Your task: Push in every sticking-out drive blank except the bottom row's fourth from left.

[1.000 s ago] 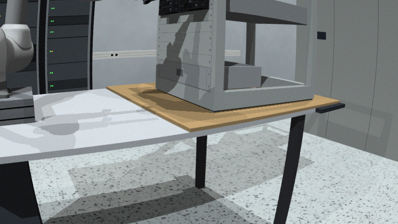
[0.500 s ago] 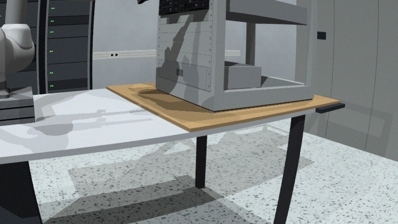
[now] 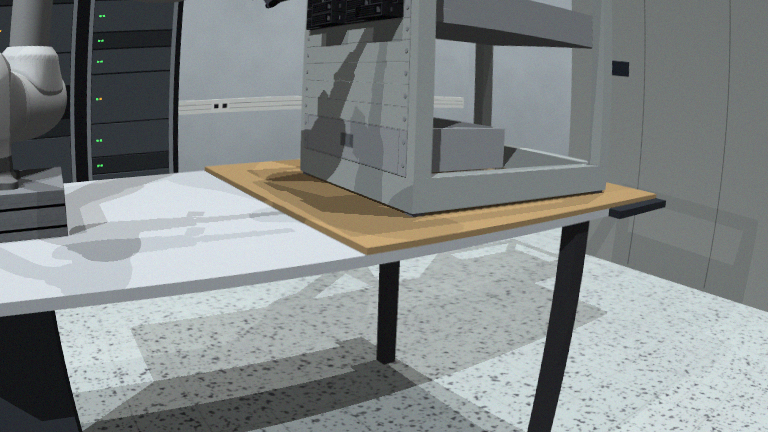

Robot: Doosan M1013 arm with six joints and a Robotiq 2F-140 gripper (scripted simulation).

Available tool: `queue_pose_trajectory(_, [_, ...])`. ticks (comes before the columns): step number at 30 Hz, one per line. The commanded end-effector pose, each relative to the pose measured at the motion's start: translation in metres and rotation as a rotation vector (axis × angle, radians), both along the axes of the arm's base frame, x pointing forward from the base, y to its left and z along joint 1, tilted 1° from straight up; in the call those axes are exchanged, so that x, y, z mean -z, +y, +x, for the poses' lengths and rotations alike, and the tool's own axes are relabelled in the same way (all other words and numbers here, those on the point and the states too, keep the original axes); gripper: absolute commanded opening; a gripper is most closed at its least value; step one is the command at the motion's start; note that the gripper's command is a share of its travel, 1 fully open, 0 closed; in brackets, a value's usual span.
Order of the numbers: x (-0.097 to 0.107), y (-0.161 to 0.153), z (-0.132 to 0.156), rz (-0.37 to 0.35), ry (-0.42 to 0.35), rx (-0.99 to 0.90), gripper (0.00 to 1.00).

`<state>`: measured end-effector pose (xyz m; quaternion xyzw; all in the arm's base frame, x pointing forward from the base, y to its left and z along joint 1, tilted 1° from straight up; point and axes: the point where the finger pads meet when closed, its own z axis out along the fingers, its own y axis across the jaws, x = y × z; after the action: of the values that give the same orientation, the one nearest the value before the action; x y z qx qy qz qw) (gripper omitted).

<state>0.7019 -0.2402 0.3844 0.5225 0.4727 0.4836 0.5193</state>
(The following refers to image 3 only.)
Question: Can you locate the tan flat wooden board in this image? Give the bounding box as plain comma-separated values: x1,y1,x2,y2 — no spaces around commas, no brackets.
205,159,657,255

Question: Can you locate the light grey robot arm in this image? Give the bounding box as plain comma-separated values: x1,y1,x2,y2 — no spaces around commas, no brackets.
0,0,67,190

